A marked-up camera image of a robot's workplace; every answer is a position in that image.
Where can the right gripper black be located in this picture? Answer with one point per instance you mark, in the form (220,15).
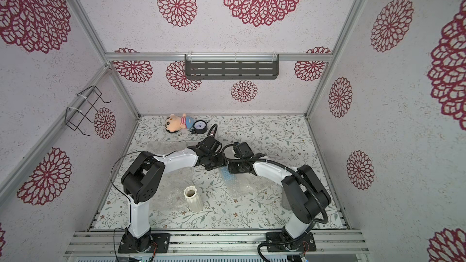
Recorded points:
(235,166)

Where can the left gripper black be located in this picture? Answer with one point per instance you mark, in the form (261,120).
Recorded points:
(222,162)

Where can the blue ribbed vase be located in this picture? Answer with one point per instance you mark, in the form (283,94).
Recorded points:
(229,178)

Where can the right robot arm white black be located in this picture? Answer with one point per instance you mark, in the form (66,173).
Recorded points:
(304,191)

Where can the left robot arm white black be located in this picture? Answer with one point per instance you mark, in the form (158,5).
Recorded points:
(142,179)

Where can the black alarm clock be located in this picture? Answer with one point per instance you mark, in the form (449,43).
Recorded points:
(199,127)

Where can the plush boy doll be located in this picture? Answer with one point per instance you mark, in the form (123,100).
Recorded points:
(175,123)

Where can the cream ribbed vase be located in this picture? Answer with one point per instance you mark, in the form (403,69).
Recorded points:
(193,199)

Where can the dark grey wall shelf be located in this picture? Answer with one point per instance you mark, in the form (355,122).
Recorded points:
(231,68)

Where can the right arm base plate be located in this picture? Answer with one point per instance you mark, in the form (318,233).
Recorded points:
(281,242)

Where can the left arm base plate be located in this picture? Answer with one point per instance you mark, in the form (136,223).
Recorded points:
(149,242)

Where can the black wire wall rack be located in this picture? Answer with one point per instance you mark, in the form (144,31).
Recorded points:
(76,114)

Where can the aluminium rail base frame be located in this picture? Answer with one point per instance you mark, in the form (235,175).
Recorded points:
(215,243)

